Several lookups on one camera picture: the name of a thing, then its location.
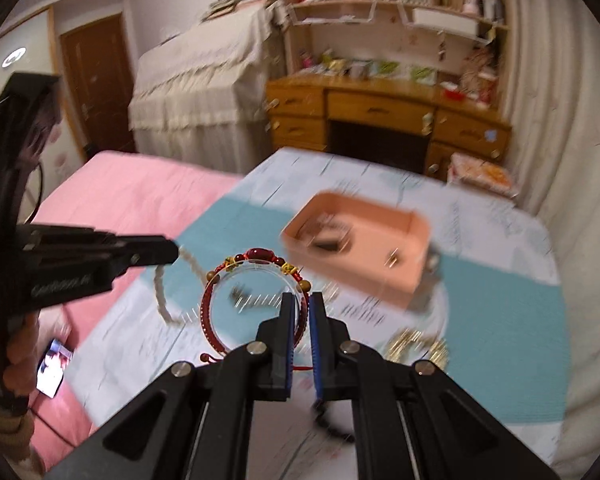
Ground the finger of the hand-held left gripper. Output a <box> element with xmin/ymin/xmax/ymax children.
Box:
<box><xmin>96</xmin><ymin>233</ymin><xmax>179</xmax><ymax>292</ymax></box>

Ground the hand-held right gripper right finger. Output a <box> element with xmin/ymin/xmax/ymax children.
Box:
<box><xmin>309</xmin><ymin>292</ymin><xmax>561</xmax><ymax>480</ymax></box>

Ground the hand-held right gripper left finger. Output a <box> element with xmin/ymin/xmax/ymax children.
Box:
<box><xmin>45</xmin><ymin>293</ymin><xmax>297</xmax><ymax>480</ymax></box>

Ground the beige pearl necklace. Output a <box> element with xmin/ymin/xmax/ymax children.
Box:
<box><xmin>152</xmin><ymin>244</ymin><xmax>207</xmax><ymax>329</ymax></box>

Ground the red beaded bracelet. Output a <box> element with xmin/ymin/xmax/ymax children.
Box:
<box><xmin>200</xmin><ymin>247</ymin><xmax>314</xmax><ymax>372</ymax></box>

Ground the pink rectangular box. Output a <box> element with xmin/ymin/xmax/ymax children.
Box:
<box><xmin>280</xmin><ymin>190</ymin><xmax>431</xmax><ymax>311</ymax></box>

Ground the gold chain bracelet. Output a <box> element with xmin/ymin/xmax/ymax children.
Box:
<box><xmin>382</xmin><ymin>328</ymin><xmax>451</xmax><ymax>369</ymax></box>

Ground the person's left forearm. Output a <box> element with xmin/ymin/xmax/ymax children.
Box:
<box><xmin>0</xmin><ymin>395</ymin><xmax>37</xmax><ymax>480</ymax></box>

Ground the person's left hand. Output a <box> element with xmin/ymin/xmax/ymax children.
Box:
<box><xmin>2</xmin><ymin>310</ymin><xmax>43</xmax><ymax>411</ymax></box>

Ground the pink bed sheet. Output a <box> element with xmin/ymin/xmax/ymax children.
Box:
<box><xmin>24</xmin><ymin>150</ymin><xmax>246</xmax><ymax>463</ymax></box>

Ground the brown wooden door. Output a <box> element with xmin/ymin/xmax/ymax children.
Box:
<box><xmin>59</xmin><ymin>13</ymin><xmax>137</xmax><ymax>164</ymax></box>

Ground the smartphone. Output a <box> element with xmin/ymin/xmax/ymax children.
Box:
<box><xmin>35</xmin><ymin>338</ymin><xmax>75</xmax><ymax>400</ymax></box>

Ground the beige cloth covered piano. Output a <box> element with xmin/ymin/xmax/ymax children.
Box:
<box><xmin>128</xmin><ymin>6</ymin><xmax>282</xmax><ymax>172</ymax></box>

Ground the leaf printed tablecloth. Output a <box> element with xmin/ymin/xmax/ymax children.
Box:
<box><xmin>62</xmin><ymin>147</ymin><xmax>569</xmax><ymax>480</ymax></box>

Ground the wooden sideboard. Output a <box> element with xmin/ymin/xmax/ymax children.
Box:
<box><xmin>264</xmin><ymin>76</ymin><xmax>514</xmax><ymax>182</ymax></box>

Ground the stack of books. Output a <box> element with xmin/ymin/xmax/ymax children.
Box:
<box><xmin>199</xmin><ymin>0</ymin><xmax>253</xmax><ymax>23</ymax></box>

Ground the row of small cards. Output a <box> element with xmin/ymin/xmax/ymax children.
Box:
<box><xmin>299</xmin><ymin>49</ymin><xmax>442</xmax><ymax>87</ymax></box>

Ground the small red box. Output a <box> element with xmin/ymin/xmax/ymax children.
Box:
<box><xmin>441</xmin><ymin>82</ymin><xmax>469</xmax><ymax>104</ymax></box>

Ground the wooden bookshelf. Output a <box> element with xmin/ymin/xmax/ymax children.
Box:
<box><xmin>278</xmin><ymin>0</ymin><xmax>512</xmax><ymax>107</ymax></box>

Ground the cream curtain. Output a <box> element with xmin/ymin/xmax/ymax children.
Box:
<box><xmin>499</xmin><ymin>0</ymin><xmax>600</xmax><ymax>243</ymax></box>

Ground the white box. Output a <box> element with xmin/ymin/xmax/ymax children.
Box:
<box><xmin>412</xmin><ymin>7</ymin><xmax>482</xmax><ymax>39</ymax></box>

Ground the black cable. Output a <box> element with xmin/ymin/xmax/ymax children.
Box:
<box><xmin>27</xmin><ymin>160</ymin><xmax>83</xmax><ymax>453</ymax></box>

